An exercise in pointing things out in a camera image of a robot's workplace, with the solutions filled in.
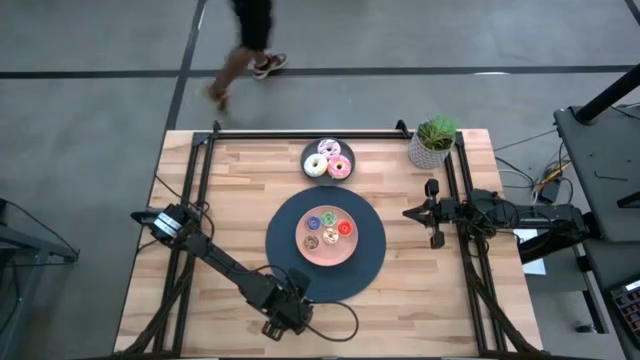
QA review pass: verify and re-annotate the grey metal stand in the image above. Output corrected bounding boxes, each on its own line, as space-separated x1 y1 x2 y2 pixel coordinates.
0 197 81 360

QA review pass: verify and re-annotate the large cream white donut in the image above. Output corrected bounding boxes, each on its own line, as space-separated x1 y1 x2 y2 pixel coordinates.
303 153 329 179

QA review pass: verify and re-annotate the dark grey plate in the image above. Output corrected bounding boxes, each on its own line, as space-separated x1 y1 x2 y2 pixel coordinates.
300 137 357 188

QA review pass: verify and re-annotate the black crossbar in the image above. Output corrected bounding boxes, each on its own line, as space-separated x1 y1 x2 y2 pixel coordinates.
517 212 601 265

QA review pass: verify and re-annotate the pink plate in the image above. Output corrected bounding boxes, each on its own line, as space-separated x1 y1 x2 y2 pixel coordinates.
295 205 360 267

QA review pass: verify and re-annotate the black aluminium table frame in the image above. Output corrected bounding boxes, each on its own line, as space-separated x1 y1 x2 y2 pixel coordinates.
117 119 544 359

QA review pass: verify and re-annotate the large lilac donut chocolate drizzle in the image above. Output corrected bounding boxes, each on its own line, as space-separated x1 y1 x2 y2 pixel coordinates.
317 138 342 161

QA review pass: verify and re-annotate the black slanted pole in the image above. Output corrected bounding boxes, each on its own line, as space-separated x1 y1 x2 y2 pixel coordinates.
573 63 640 125

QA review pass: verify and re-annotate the yellow floor cable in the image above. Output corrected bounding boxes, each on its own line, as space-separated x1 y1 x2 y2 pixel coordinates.
532 159 572 189

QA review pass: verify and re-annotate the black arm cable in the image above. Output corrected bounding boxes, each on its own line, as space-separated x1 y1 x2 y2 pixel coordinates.
464 197 504 256
303 298 361 343

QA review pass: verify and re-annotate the large pink donut white drizzle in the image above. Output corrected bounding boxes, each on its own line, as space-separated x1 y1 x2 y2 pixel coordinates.
326 154 353 180

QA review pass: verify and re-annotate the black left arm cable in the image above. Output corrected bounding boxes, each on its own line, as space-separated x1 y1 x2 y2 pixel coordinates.
303 298 361 343

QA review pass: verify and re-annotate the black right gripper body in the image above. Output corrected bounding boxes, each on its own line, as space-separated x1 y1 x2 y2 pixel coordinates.
423 177 464 250

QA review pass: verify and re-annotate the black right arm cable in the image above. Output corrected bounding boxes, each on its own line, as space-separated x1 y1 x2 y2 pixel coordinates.
464 197 504 256

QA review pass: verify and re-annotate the dark grey workstation table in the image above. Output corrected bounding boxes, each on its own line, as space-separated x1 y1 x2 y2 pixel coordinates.
553 103 640 245

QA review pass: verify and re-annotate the potted plant patterned white pot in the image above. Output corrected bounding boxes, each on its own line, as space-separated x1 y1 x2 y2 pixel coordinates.
407 115 460 171

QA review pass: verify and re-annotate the person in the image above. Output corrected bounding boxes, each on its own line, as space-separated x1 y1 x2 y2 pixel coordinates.
204 0 290 115

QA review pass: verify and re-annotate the black power adapter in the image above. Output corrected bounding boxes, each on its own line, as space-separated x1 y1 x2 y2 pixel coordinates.
542 178 564 204

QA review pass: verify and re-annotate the white paper sheet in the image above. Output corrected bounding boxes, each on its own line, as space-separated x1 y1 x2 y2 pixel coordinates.
513 227 548 277

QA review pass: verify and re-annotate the keyboard with blue keys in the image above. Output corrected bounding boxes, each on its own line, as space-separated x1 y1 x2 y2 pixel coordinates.
610 278 640 346

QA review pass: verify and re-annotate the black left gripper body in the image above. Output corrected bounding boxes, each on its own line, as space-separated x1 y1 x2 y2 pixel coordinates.
259 267 315 342

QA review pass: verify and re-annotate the dark round woven placemat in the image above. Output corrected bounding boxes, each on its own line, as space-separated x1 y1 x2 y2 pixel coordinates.
265 185 388 304

